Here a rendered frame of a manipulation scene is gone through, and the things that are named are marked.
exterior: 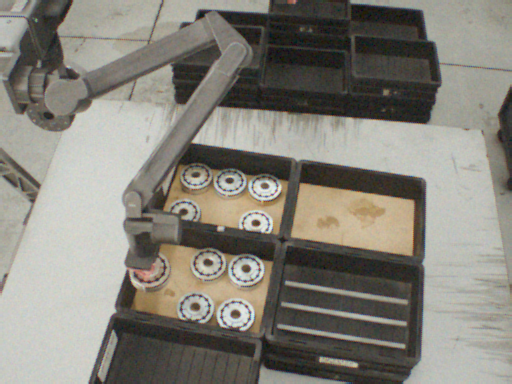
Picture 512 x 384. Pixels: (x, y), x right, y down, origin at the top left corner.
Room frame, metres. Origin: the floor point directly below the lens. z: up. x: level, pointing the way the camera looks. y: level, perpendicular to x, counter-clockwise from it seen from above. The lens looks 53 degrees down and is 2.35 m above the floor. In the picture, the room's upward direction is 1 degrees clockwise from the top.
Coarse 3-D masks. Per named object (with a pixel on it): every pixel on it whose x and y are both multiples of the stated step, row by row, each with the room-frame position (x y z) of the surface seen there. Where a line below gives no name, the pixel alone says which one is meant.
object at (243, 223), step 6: (258, 210) 1.03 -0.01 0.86; (246, 216) 1.01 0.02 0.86; (252, 216) 1.01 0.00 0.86; (258, 216) 1.01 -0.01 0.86; (264, 216) 1.01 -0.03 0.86; (240, 222) 0.99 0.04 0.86; (246, 222) 0.99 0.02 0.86; (264, 222) 0.99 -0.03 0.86; (270, 222) 0.99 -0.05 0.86; (240, 228) 0.96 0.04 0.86; (246, 228) 0.96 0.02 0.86; (264, 228) 0.97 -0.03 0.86; (270, 228) 0.97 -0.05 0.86
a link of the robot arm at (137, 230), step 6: (126, 222) 0.72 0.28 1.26; (132, 222) 0.72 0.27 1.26; (138, 222) 0.72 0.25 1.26; (144, 222) 0.72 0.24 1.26; (150, 222) 0.72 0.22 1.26; (126, 228) 0.70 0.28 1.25; (132, 228) 0.70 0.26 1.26; (138, 228) 0.71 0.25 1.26; (144, 228) 0.71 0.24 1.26; (150, 228) 0.71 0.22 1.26; (126, 234) 0.70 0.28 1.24; (132, 234) 0.69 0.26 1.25; (138, 234) 0.69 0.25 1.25; (144, 234) 0.70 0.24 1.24; (150, 234) 0.70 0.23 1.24; (132, 240) 0.69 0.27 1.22; (138, 240) 0.69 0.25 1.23; (144, 240) 0.70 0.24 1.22
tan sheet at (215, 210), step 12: (180, 168) 1.21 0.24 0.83; (180, 192) 1.12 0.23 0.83; (168, 204) 1.07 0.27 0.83; (204, 204) 1.07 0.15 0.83; (216, 204) 1.07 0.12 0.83; (228, 204) 1.07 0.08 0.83; (240, 204) 1.07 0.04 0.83; (252, 204) 1.07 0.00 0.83; (276, 204) 1.08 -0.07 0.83; (204, 216) 1.03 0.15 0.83; (216, 216) 1.03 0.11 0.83; (228, 216) 1.03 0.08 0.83; (240, 216) 1.03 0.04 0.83; (276, 216) 1.03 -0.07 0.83; (276, 228) 0.99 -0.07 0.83
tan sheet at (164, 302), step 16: (176, 256) 0.88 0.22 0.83; (192, 256) 0.89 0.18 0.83; (224, 256) 0.89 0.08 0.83; (176, 272) 0.83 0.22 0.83; (176, 288) 0.78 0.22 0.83; (192, 288) 0.78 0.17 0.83; (208, 288) 0.78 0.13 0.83; (224, 288) 0.78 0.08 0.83; (256, 288) 0.78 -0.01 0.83; (144, 304) 0.73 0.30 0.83; (160, 304) 0.73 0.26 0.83; (176, 304) 0.73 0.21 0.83; (256, 304) 0.73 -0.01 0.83; (256, 320) 0.69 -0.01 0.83
